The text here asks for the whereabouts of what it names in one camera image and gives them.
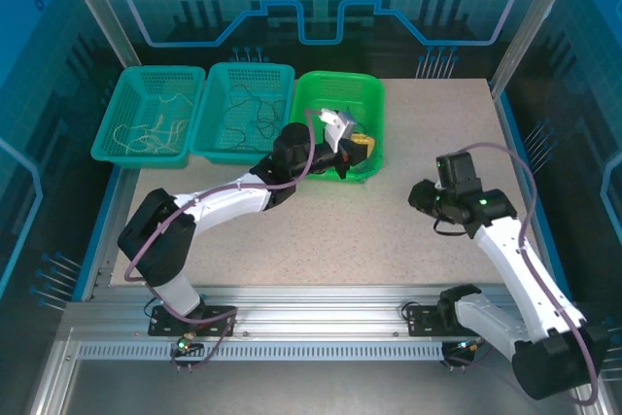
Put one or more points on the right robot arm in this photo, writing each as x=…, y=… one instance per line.
x=510, y=259

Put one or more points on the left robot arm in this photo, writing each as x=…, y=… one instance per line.
x=218, y=198

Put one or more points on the green plastic basket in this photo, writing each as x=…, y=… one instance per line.
x=340, y=89

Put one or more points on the teal plastic basket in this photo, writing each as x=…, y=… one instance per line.
x=243, y=114
x=146, y=118

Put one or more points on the connector with LED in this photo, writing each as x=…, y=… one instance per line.
x=469, y=344
x=187, y=339

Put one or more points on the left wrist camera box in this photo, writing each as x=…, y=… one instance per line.
x=337, y=123

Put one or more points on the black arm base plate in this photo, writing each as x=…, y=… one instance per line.
x=423, y=320
x=165, y=322

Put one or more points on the aluminium frame rail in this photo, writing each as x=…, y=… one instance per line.
x=316, y=310

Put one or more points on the aluminium frame post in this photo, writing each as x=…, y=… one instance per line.
x=97, y=2
x=529, y=16

